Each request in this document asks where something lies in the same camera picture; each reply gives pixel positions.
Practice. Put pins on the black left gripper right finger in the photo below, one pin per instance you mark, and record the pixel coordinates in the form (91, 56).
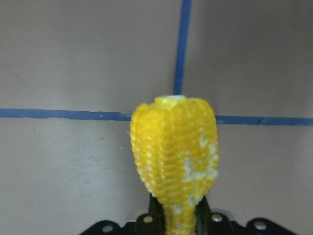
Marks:
(203, 214)

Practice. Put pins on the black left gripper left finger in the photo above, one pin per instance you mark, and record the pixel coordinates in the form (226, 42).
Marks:
(156, 210)

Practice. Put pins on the yellow corn cob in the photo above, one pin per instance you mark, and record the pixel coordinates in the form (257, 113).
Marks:
(175, 146)

